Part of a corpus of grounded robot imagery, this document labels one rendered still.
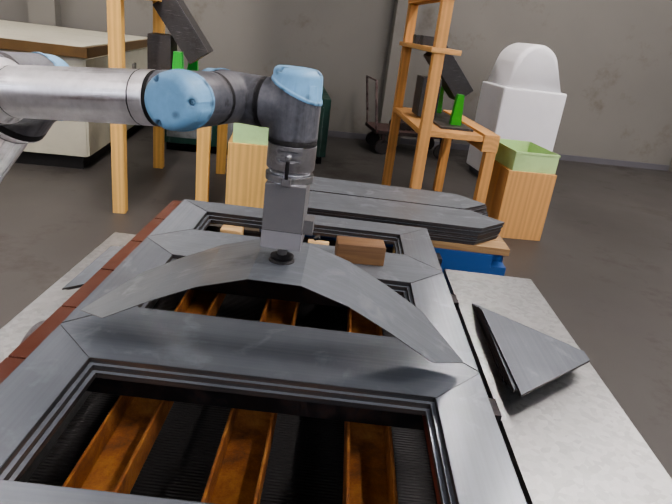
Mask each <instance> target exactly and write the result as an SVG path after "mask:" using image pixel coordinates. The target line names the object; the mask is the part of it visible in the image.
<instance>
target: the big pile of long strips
mask: <svg viewBox="0 0 672 504"><path fill-rule="evenodd" d="M487 213H488V212H487V206H486V204H484V203H481V202H478V201H475V200H472V199H469V198H466V197H463V196H460V195H457V194H453V193H445V192H437V191H429V190H421V189H413V188H404V187H396V186H388V185H380V184H372V183H364V182H355V181H347V180H339V179H331V178H323V177H315V176H314V178H313V183H312V184H310V192H309V201H308V210H307V214H313V215H322V216H330V217H338V218H346V219H355V220H363V221H371V222H380V223H388V224H396V225H404V226H413V227H421V228H427V230H428V233H429V235H430V238H431V240H434V241H442V242H450V243H459V244H467V245H476V244H479V243H483V242H486V241H490V240H493V239H496V238H497V237H498V236H499V235H498V234H499V233H500V231H501V228H502V227H503V225H504V224H505V222H502V221H499V220H497V219H494V218H491V217H488V214H487Z"/></svg>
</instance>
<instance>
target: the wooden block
mask: <svg viewBox="0 0 672 504"><path fill-rule="evenodd" d="M385 253H386V247H385V244H384V241H383V240H381V239H370V238H359V237H348V236H337V237H336V245H335V255H336V256H339V257H341V258H343V259H345V260H348V261H350V262H352V263H353V264H363V265H375V266H383V265H384V259H385Z"/></svg>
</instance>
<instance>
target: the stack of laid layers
mask: <svg viewBox="0 0 672 504"><path fill-rule="evenodd" d="M210 223H216V224H224V225H233V226H241V227H249V228H258V229H261V228H262V218H255V217H247V216H239V215H230V214H222V213H214V212H207V213H206V214H205V215H204V216H203V218H202V219H201V220H200V221H199V223H198V224H197V225H196V226H195V228H194V229H197V230H206V228H207V227H208V226H209V224H210ZM312 235H316V236H317V235H320V236H324V237H333V238H336V237H337V236H348V237H359V238H370V239H381V240H383V241H384V244H391V245H394V249H395V253H397V254H404V252H403V247H402V243H401V238H400V235H396V234H388V233H380V232H371V231H363V230H355V229H347V228H338V227H330V226H322V225H314V230H313V233H312ZM378 280H379V281H381V282H382V283H384V284H386V285H387V286H388V287H390V288H391V289H392V290H394V291H395V292H397V293H398V294H399V295H403V298H405V299H406V300H407V301H409V302H410V303H412V304H413V305H414V306H415V302H414V298H413V293H412V288H411V284H410V283H406V282H398V281H389V280H381V279H378ZM151 302H152V301H149V302H146V303H144V304H141V305H138V306H135V307H133V308H130V309H127V310H124V311H122V312H119V313H116V314H113V315H111V316H108V317H105V318H100V317H97V316H94V315H91V316H87V317H83V318H79V319H75V320H71V321H67V322H63V323H61V324H60V325H61V326H62V327H63V328H64V329H65V330H66V332H67V333H68V334H69V335H70V336H71V337H72V339H73V340H74V341H75V342H76V343H77V344H78V345H79V347H80V348H81V349H82V350H83V351H84V352H85V354H86V355H87V356H88V357H89V359H88V360H87V361H86V363H85V364H84V365H83V366H82V368H81V369H80V370H79V371H78V373H77V374H76V375H75V376H74V378H73V379H72V380H71V381H70V382H69V384H68V385H67V386H66V387H65V389H64V390H63V391H62V392H61V394H60V395H59V396H58V397H57V399H56V400H55V401H54V402H53V404H52V405H51V406H50V407H49V409H48V410H47V411H46V412H45V413H44V415H43V416H42V417H41V418H40V420H39V421H38V422H37V423H36V425H35V426H34V427H33V428H32V430H31V431H30V432H29V433H28V435H27V436H26V437H25V438H24V440H23V441H22V442H21V443H20V444H19V446H18V447H17V448H16V449H15V451H14V452H13V453H12V454H11V456H10V457H9V458H8V459H7V461H6V462H5V463H4V464H3V466H2V467H1V468H0V479H1V480H10V481H19V480H20V479H21V477H22V476H23V475H24V473H25V472H26V471H27V469H28V468H29V467H30V465H31V464H32V463H33V461H34V460H35V458H36V457H37V456H38V454H39V453H40V452H41V450H42V449H43V448H44V446H45V445H46V444H47V442H48V441H49V440H50V438H51V437H52V436H53V434H54V433H55V432H56V430H57V429H58V428H59V426H60V425H61V424H62V422H63V421H64V419H65V418H66V417H67V415H68V414H69V413H70V411H71V410H72V409H73V407H74V406H75V405H76V403H77V402H78V401H79V399H80V398H81V397H82V395H83V394H84V393H85V391H86V390H87V389H88V387H89V386H90V384H91V383H92V382H93V380H94V379H95V378H103V379H112V380H120V381H129V382H138V383H146V384H155V385H163V386H172V387H181V388H189V389H198V390H207V391H215V392H224V393H232V394H241V395H250V396H258V397H267V398H276V399H284V400H293V401H301V402H310V403H319V404H327V405H336V406H345V407H353V408H362V409H370V410H379V411H388V412H396V413H405V414H414V415H422V416H425V419H426V425H427V430H428V436H429V441H430V447H431V452H432V458H433V463H434V469H435V474H436V480H437V485H438V491H439V496H440V502H441V504H459V503H458V498H457V494H456V489H455V484H454V480H453V475H452V471H451V466H450V462H449V457H448V453H447V448H446V443H445V439H444V434H443V430H442V425H441V421H440V416H439V411H438V407H437V402H436V398H437V397H439V396H440V395H442V394H444V393H446V392H447V391H449V390H451V389H453V388H454V387H456V386H458V385H460V384H461V383H463V382H465V381H467V380H468V379H470V378H472V377H474V376H475V375H477V374H479V372H478V371H477V370H475V369H473V368H471V367H470V366H468V365H466V364H464V363H431V362H430V361H428V360H427V359H426V358H424V357H423V356H421V355H420V354H419V353H417V352H416V351H414V350H413V349H412V348H410V347H409V346H407V345H406V344H405V343H403V342H402V341H400V340H399V339H398V338H396V337H387V336H379V335H370V334H362V333H353V332H345V331H336V330H328V329H319V328H311V327H302V326H294V325H285V324H277V323H269V322H260V321H252V320H243V319H235V318H226V317H218V316H209V315H201V314H192V313H184V312H175V311H167V310H158V309H150V308H148V306H149V305H150V304H151Z"/></svg>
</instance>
